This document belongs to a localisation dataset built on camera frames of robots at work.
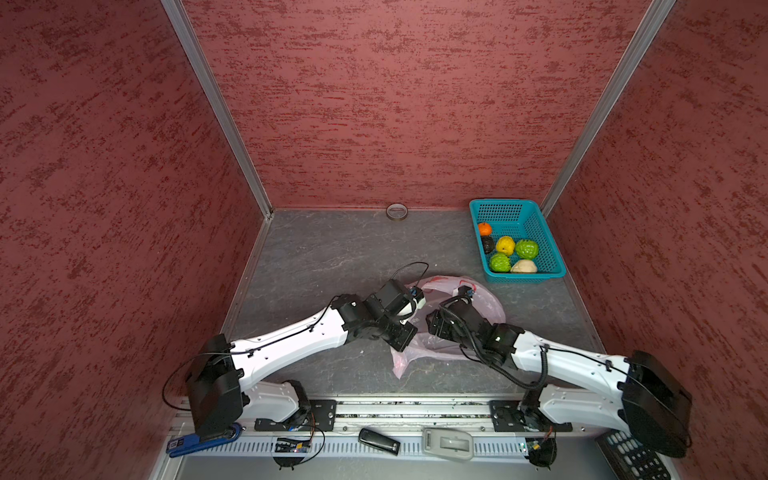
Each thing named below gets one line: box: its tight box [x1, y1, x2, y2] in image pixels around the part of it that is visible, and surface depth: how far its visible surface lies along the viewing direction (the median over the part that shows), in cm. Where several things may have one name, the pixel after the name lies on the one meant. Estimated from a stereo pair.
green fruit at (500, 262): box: [489, 252, 511, 272], surface depth 102 cm
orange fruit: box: [478, 222, 492, 237], surface depth 113 cm
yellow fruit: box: [495, 236, 515, 256], surface depth 106 cm
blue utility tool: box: [166, 423, 243, 458], surface depth 69 cm
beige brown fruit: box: [510, 259, 538, 274], surface depth 100 cm
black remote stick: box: [358, 428, 401, 456], surface depth 70 cm
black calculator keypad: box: [595, 430, 672, 480], surface depth 68 cm
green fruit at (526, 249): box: [515, 239, 539, 260], surface depth 105 cm
